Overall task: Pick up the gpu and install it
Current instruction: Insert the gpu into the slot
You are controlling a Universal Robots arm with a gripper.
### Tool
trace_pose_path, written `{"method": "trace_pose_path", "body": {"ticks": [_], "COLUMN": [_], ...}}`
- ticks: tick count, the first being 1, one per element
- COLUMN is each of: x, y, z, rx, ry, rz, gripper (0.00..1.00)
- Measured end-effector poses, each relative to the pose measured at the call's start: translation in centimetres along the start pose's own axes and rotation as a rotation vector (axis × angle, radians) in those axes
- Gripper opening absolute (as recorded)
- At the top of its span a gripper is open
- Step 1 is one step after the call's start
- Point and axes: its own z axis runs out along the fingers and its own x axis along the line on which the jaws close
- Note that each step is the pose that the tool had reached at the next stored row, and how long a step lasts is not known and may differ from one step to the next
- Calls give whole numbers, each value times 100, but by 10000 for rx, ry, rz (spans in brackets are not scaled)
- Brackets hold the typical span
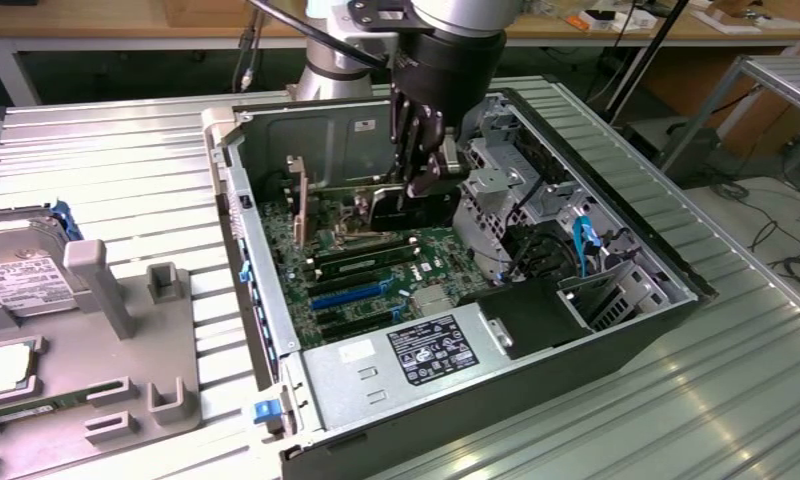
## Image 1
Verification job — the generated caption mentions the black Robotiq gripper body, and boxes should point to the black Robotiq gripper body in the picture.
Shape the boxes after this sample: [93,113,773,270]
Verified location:
[387,29,509,129]

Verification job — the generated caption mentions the graphics card with black fan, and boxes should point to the graphics card with black fan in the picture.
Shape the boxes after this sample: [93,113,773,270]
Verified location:
[282,154,459,247]

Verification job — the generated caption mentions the silver perforated drive cage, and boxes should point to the silver perforated drive cage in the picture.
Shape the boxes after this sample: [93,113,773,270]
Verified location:
[450,135,576,261]

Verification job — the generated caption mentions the green motherboard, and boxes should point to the green motherboard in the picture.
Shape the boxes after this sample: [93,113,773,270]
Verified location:
[258,184,501,351]

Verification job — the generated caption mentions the CPU socket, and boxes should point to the CPU socket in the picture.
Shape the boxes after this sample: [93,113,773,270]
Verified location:
[315,227,401,251]

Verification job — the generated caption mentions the dark RAM stick in slot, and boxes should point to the dark RAM stick in slot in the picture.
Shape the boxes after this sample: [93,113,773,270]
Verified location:
[314,243,419,279]

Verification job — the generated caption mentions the orange and white box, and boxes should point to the orange and white box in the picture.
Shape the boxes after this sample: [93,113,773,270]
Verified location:
[564,11,616,34]

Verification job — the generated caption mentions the silver chipset heat sink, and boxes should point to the silver chipset heat sink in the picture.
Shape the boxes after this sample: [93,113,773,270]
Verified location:
[410,286,459,310]

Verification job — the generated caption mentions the blue expansion slot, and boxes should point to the blue expansion slot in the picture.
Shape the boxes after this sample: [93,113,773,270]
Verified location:
[310,291,383,311]

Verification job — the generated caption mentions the black slanted pole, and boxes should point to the black slanted pole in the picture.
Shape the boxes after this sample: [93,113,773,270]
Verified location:
[601,0,693,122]

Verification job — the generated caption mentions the black plastic shroud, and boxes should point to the black plastic shroud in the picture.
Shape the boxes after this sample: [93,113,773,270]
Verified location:
[474,278,593,360]

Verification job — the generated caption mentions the long black expansion slot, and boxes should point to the long black expansion slot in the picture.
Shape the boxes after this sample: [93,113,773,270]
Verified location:
[317,316,386,340]

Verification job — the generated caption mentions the silver disk bay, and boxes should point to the silver disk bay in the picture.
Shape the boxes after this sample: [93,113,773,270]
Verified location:
[554,258,682,332]

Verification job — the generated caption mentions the flat white box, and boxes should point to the flat white box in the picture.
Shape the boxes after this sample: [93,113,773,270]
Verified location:
[688,4,766,36]

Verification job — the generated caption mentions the silver power supply unit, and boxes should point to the silver power supply unit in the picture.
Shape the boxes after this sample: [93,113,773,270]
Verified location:
[298,305,513,434]

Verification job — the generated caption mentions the long wooden desk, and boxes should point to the long wooden desk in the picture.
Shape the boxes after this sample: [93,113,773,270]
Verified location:
[0,0,800,51]

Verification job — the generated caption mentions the open black PC case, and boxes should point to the open black PC case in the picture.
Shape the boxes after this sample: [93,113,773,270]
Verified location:
[198,87,718,480]

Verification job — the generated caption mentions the blue case latch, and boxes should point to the blue case latch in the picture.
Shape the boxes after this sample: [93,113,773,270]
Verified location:
[250,399,278,427]

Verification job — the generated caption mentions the grey plastic parts rack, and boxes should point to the grey plastic parts rack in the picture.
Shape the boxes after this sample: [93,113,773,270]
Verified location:
[0,238,205,480]

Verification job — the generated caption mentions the silver CPU chip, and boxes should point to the silver CPU chip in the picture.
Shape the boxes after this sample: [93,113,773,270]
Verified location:
[0,342,42,397]

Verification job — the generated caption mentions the green RAM stick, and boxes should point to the green RAM stick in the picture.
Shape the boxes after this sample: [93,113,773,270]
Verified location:
[0,384,118,422]

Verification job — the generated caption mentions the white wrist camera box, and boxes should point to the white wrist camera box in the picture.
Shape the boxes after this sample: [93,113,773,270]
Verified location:
[323,0,405,69]

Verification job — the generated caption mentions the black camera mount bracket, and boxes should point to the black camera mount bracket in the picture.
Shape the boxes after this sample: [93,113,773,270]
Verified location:
[343,0,415,35]

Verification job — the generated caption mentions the thick black camera cable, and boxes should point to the thick black camera cable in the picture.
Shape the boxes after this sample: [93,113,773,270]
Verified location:
[245,0,387,69]

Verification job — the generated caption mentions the hanging cable with plug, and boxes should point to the hanging cable with plug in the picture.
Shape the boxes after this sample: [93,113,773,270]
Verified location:
[235,9,262,94]

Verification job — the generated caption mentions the light blue SATA wire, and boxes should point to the light blue SATA wire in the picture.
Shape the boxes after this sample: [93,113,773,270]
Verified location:
[570,214,602,279]

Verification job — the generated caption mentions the black box under frame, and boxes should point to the black box under frame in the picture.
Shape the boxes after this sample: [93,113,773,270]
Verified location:
[621,117,722,187]

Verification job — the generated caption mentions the grey metal frame table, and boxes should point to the grey metal frame table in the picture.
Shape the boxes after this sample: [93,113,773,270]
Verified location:
[657,53,800,174]

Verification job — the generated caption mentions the hard disk with blue bracket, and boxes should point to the hard disk with blue bracket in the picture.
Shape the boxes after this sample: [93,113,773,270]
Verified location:
[0,202,84,319]

